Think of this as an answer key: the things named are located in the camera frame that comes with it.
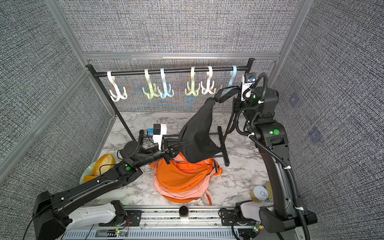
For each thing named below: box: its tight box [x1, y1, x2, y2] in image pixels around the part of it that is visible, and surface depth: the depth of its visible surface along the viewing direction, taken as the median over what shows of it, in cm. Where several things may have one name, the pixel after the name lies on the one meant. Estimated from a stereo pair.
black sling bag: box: [164, 85, 241, 164], surface depth 57 cm
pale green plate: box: [79, 161, 97, 185], surface depth 85 cm
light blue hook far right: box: [223, 65, 237, 94], surface depth 59 cm
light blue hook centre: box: [157, 68, 174, 99], surface depth 64 cm
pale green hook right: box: [185, 66, 201, 97], surface depth 66 cm
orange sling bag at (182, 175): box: [150, 152, 223, 192], surface depth 80 cm
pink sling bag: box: [153, 169, 216, 199], surface depth 75 cm
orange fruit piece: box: [84, 175, 99, 183], surface depth 83 cm
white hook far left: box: [107, 71, 128, 102], surface depth 63 cm
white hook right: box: [201, 65, 216, 95], surface depth 66 cm
